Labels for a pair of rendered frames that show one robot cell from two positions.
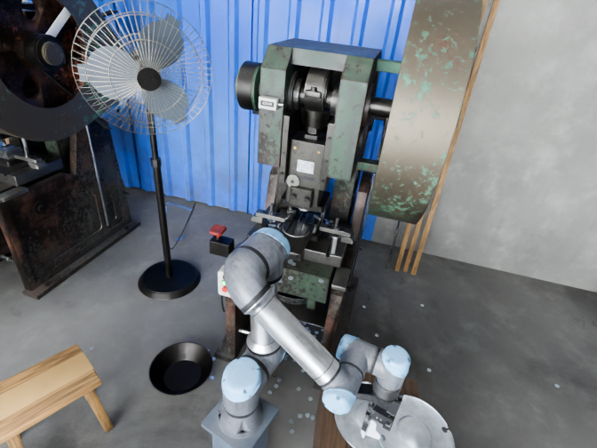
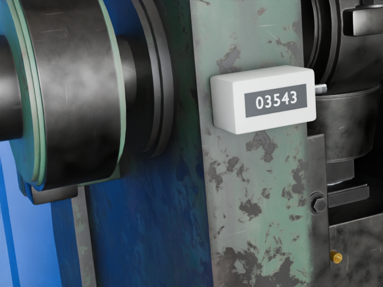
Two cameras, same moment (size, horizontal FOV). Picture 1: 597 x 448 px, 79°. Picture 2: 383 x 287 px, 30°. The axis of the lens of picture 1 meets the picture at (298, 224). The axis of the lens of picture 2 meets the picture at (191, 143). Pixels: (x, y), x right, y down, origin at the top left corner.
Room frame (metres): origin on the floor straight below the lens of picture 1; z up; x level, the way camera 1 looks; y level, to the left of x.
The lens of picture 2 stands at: (0.97, 0.51, 1.41)
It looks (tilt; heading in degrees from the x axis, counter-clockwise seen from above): 13 degrees down; 325
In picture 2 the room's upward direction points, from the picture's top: 5 degrees counter-clockwise
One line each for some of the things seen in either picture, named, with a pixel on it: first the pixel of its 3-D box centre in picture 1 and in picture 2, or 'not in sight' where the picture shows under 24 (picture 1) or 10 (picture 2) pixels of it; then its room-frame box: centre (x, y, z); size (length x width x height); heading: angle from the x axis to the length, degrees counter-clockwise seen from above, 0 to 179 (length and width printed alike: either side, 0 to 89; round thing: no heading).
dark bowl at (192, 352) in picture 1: (181, 371); not in sight; (1.13, 0.49, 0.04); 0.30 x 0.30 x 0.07
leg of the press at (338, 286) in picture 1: (351, 267); not in sight; (1.57, -0.31, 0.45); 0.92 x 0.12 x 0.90; 168
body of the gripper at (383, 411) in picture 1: (383, 404); not in sight; (0.65, -0.31, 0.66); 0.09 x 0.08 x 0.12; 63
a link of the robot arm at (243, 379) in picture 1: (242, 383); not in sight; (0.70, 0.12, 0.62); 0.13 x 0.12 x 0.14; 157
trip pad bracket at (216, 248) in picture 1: (222, 255); not in sight; (1.33, 0.33, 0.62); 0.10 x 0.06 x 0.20; 78
